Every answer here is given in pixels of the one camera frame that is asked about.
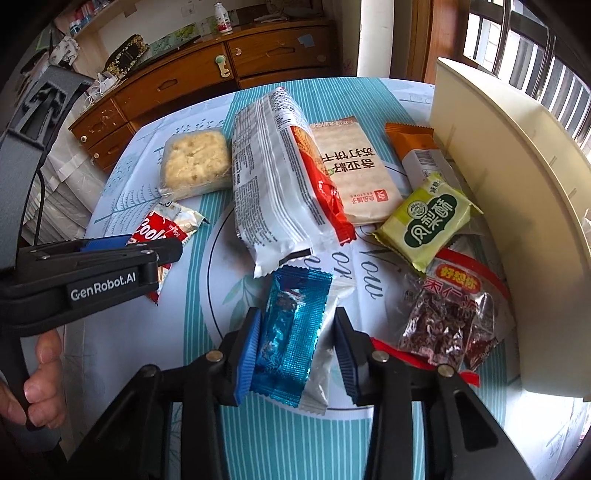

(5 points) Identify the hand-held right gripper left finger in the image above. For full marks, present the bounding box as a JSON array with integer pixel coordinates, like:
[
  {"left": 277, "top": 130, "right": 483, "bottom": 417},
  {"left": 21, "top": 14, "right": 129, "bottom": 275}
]
[{"left": 58, "top": 307, "right": 264, "bottom": 480}]

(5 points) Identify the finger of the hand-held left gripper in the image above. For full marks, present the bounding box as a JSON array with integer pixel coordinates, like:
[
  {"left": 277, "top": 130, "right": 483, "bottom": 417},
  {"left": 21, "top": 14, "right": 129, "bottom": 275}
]
[
  {"left": 124, "top": 241, "right": 184, "bottom": 271},
  {"left": 81, "top": 234, "right": 134, "bottom": 252}
]

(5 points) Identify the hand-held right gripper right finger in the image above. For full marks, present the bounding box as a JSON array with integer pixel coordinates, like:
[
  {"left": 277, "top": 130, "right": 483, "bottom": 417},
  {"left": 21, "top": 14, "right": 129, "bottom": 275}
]
[{"left": 332, "top": 306, "right": 539, "bottom": 480}]

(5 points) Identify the red cookie packet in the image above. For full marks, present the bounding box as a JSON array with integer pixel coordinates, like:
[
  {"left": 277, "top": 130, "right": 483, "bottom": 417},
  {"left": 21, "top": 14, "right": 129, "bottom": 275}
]
[{"left": 124, "top": 203, "right": 211, "bottom": 305}]

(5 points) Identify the blue foil snack packet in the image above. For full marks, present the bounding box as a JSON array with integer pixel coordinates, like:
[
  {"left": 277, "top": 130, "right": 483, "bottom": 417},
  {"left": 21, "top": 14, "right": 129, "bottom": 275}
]
[{"left": 249, "top": 263, "right": 356, "bottom": 414}]

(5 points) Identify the square cracker clear packet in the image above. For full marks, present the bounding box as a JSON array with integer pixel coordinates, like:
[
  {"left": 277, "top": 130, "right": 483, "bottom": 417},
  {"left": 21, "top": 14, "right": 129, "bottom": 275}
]
[{"left": 157, "top": 130, "right": 234, "bottom": 201}]

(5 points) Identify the long white red packet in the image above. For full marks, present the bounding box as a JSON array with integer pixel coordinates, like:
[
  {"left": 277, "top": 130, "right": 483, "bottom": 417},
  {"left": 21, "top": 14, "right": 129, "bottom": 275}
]
[{"left": 231, "top": 87, "right": 358, "bottom": 278}]

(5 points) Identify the beige cracker packet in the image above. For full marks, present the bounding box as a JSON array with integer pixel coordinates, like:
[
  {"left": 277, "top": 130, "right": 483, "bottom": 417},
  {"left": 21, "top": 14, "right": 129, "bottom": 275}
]
[{"left": 310, "top": 115, "right": 403, "bottom": 227}]

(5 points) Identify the white plastic bin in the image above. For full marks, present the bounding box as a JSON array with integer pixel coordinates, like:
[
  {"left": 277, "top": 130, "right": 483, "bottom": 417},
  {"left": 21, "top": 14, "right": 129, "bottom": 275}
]
[{"left": 429, "top": 56, "right": 591, "bottom": 402}]

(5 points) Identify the orange snack bar packet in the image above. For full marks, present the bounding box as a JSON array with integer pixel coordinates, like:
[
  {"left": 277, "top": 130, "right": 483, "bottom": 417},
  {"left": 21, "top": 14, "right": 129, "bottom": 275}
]
[{"left": 385, "top": 122, "right": 458, "bottom": 190}]

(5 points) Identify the person's left hand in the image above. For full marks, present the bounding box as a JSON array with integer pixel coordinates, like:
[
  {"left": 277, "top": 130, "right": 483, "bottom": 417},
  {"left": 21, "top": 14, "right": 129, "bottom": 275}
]
[{"left": 0, "top": 329, "right": 66, "bottom": 430}]

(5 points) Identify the white lace furniture cover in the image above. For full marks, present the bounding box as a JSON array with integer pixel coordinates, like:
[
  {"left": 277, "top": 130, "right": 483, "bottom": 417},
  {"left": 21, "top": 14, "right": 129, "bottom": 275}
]
[{"left": 25, "top": 134, "right": 109, "bottom": 241}]

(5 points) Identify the blue printed tablecloth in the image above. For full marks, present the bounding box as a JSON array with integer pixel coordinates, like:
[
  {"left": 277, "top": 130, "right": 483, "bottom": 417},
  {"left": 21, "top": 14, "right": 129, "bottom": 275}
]
[{"left": 60, "top": 76, "right": 583, "bottom": 480}]

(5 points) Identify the red date snack packet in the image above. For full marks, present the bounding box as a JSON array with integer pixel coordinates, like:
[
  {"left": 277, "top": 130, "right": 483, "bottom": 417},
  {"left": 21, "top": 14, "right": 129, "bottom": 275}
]
[{"left": 369, "top": 249, "right": 515, "bottom": 386}]

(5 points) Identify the green pastry packet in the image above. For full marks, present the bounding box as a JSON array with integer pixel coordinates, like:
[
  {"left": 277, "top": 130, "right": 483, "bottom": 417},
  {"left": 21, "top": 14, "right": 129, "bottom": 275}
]
[{"left": 373, "top": 173, "right": 483, "bottom": 273}]

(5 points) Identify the wooden desk with drawers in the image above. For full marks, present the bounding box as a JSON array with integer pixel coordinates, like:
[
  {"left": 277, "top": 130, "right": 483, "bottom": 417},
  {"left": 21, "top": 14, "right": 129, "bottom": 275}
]
[{"left": 68, "top": 18, "right": 358, "bottom": 174}]

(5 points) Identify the black patterned case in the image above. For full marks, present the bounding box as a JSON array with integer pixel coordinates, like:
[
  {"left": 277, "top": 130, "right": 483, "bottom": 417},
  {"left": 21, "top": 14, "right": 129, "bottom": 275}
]
[{"left": 102, "top": 34, "right": 149, "bottom": 77}]

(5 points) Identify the floral cloth bag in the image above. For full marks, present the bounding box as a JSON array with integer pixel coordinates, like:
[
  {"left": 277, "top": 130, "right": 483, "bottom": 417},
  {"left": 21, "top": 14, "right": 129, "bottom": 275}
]
[{"left": 48, "top": 37, "right": 81, "bottom": 68}]

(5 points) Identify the green printed desk mat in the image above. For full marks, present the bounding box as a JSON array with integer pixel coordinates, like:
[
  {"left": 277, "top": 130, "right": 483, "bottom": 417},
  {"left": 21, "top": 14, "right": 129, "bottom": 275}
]
[{"left": 148, "top": 23, "right": 204, "bottom": 54}]

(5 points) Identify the white bottle red label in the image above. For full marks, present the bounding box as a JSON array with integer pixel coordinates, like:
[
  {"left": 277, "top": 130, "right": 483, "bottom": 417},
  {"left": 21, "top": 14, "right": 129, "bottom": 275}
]
[{"left": 213, "top": 1, "right": 234, "bottom": 35}]

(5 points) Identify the metal window grille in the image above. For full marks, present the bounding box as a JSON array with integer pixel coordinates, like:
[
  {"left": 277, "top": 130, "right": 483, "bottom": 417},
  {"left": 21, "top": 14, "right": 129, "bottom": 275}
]
[{"left": 466, "top": 0, "right": 591, "bottom": 153}]

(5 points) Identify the black cable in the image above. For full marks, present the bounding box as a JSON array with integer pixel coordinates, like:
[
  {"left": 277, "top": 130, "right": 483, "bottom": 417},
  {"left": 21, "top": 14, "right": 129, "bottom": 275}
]
[{"left": 32, "top": 168, "right": 47, "bottom": 247}]

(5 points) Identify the white charger cable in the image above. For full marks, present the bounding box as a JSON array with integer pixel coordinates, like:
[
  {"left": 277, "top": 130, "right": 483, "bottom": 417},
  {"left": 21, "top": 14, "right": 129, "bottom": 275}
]
[{"left": 85, "top": 74, "right": 118, "bottom": 100}]

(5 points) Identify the brown wooden window frame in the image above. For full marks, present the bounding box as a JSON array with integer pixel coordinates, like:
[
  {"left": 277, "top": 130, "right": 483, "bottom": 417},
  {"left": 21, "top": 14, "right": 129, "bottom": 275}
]
[{"left": 390, "top": 0, "right": 469, "bottom": 84}]

